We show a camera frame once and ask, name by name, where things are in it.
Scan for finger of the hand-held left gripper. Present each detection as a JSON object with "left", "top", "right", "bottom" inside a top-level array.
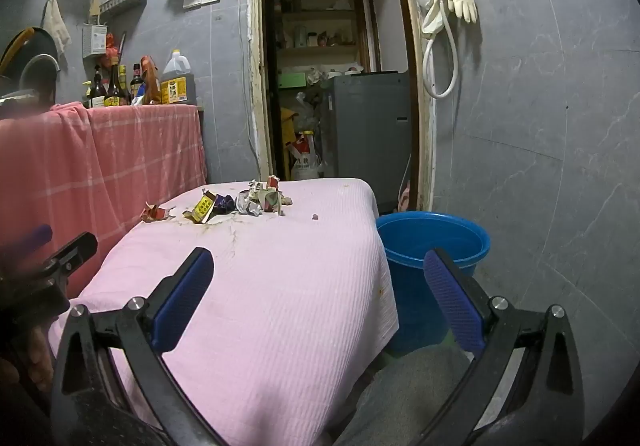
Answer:
[
  {"left": 34, "top": 232, "right": 99, "bottom": 285},
  {"left": 0, "top": 225, "right": 53, "bottom": 259}
]

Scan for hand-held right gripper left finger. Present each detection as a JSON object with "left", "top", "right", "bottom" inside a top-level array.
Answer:
[{"left": 50, "top": 247, "right": 226, "bottom": 446}]

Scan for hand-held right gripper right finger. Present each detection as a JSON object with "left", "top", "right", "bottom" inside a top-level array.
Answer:
[{"left": 417, "top": 247, "right": 586, "bottom": 446}]

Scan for blue plastic bucket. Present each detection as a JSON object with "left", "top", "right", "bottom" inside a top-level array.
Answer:
[{"left": 375, "top": 211, "right": 492, "bottom": 357}]

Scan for red wrapper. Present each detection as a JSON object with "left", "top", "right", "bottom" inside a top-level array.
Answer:
[{"left": 140, "top": 200, "right": 178, "bottom": 223}]

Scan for purple wrapper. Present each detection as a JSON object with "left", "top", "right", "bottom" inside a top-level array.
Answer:
[{"left": 212, "top": 193, "right": 237, "bottom": 216}]

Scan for silver white wrapper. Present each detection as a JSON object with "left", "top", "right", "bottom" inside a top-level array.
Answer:
[{"left": 236, "top": 190, "right": 263, "bottom": 217}]

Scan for white green wrapper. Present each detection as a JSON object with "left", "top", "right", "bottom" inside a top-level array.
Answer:
[{"left": 248, "top": 179, "right": 286, "bottom": 217}]

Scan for person's left hand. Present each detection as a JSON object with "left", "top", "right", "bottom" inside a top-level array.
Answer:
[{"left": 0, "top": 326, "right": 55, "bottom": 387}]

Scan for red checked cloth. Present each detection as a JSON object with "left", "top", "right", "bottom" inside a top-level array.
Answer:
[{"left": 0, "top": 101, "right": 208, "bottom": 299}]

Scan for pink floral table cloth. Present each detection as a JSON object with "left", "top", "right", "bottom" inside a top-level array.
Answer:
[{"left": 47, "top": 177, "right": 401, "bottom": 446}]

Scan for metal pan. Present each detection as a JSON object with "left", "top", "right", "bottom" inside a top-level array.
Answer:
[{"left": 17, "top": 54, "right": 61, "bottom": 94}]

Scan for grey washing machine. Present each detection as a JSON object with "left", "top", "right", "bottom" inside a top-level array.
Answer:
[{"left": 320, "top": 71, "right": 413, "bottom": 214}]

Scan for white red bag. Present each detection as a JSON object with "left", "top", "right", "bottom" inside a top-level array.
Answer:
[{"left": 287, "top": 129, "right": 323, "bottom": 182}]

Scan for orange brown packet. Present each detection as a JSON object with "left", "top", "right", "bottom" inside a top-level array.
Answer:
[{"left": 140, "top": 55, "right": 163, "bottom": 104}]

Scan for black pan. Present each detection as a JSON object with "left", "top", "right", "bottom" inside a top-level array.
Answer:
[{"left": 0, "top": 26, "right": 61, "bottom": 82}]

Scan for yellow plastic bag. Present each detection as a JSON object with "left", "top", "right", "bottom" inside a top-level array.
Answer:
[{"left": 280, "top": 107, "right": 300, "bottom": 147}]

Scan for large oil jug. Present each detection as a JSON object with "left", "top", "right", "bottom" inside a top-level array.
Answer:
[{"left": 160, "top": 50, "right": 198, "bottom": 106}]

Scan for metal grater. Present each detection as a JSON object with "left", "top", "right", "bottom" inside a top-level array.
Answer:
[{"left": 81, "top": 23, "right": 108, "bottom": 58}]

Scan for hanging beige towel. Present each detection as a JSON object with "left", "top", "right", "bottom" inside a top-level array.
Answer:
[{"left": 41, "top": 0, "right": 72, "bottom": 57}]

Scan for wooden storage shelves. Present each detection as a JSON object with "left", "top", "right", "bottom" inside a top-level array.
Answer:
[{"left": 274, "top": 0, "right": 363, "bottom": 72}]

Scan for red handled utensil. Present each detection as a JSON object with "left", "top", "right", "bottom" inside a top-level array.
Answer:
[{"left": 104, "top": 32, "right": 123, "bottom": 64}]

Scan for white wooden door frame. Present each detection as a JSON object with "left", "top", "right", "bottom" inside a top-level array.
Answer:
[{"left": 247, "top": 0, "right": 438, "bottom": 214}]

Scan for thin white cable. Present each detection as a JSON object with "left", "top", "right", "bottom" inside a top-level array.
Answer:
[{"left": 239, "top": 0, "right": 258, "bottom": 167}]

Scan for white shower hose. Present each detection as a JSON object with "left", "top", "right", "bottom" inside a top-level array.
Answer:
[{"left": 421, "top": 0, "right": 458, "bottom": 100}]

